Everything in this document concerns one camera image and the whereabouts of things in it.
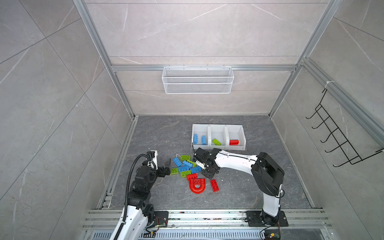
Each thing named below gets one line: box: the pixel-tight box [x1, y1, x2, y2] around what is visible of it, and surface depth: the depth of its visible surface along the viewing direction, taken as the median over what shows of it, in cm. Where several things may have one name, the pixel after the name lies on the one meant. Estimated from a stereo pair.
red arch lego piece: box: [189, 178, 206, 194], surface depth 86 cm
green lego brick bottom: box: [180, 170, 192, 178], surface depth 90 cm
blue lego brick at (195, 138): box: [193, 134, 199, 144], surface depth 103 cm
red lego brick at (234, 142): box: [229, 139, 240, 146], surface depth 103 cm
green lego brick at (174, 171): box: [170, 167, 179, 175], surface depth 91 cm
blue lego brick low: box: [202, 135, 207, 145], surface depth 104 cm
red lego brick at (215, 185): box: [210, 179, 220, 193], surface depth 85 cm
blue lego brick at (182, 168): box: [178, 166, 191, 173], surface depth 92 cm
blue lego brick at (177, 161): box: [172, 157, 182, 167], surface depth 94 cm
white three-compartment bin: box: [191, 123, 247, 151], surface depth 106 cm
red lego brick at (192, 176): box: [186, 173, 198, 181], surface depth 87 cm
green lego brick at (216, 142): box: [212, 138, 222, 146], surface depth 105 cm
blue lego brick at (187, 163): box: [182, 160, 193, 168], surface depth 92 cm
